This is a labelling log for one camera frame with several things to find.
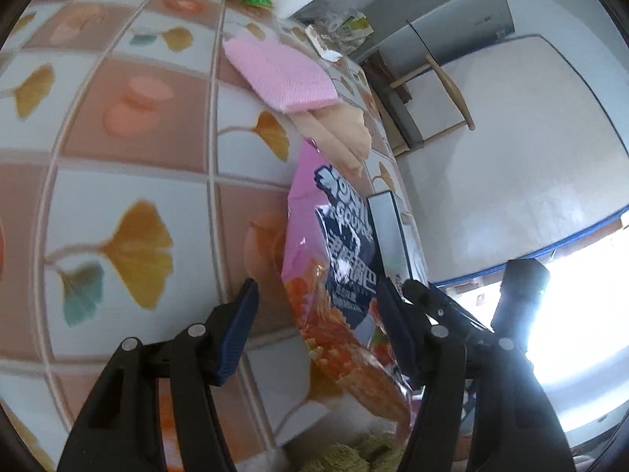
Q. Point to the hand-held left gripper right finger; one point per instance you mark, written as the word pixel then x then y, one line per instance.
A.
pixel 398 334

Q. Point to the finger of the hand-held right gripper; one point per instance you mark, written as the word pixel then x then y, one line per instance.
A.
pixel 442 307

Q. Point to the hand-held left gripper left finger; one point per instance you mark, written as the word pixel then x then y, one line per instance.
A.
pixel 236 334

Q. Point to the pink snack bag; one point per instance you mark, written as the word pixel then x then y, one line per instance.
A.
pixel 314 255

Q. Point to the small white box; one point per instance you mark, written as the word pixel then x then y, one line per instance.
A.
pixel 388 236

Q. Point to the yellow-green fuzzy cloth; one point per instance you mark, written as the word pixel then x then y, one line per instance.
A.
pixel 344 457

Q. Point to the peach cloth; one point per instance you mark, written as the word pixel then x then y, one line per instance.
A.
pixel 339 132

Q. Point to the wooden chair with dark seat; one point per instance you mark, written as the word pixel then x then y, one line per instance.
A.
pixel 449 88

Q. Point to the pink cloth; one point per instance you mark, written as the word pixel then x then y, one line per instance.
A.
pixel 280 73

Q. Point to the crumpled clear wrapper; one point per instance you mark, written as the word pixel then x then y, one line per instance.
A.
pixel 339 34

